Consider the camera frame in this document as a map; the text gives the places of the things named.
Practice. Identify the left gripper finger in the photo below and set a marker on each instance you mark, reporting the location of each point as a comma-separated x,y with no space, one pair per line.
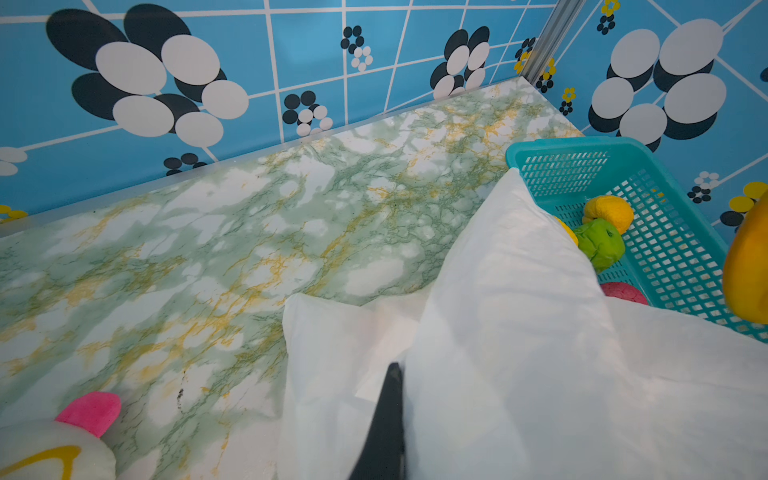
383,452

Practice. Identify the white translucent plastic bag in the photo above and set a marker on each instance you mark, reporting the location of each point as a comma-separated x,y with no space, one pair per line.
516,365

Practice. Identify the pink red fruit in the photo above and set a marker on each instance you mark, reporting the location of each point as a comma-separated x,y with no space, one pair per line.
624,291

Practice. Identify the yellow lemon fruit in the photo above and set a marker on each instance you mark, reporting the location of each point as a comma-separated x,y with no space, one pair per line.
569,231

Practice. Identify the green fruit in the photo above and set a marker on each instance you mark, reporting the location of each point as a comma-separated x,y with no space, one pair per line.
601,242

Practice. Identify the yellow orange round fruit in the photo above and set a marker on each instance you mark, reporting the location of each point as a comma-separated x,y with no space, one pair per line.
612,209

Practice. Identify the yellow mango fruit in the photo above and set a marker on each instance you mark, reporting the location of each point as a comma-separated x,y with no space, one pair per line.
745,271

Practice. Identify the pink panda plush toy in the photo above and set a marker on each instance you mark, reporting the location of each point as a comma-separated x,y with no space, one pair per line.
69,446

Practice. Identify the teal plastic basket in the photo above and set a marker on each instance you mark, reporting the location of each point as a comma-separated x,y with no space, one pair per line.
672,254

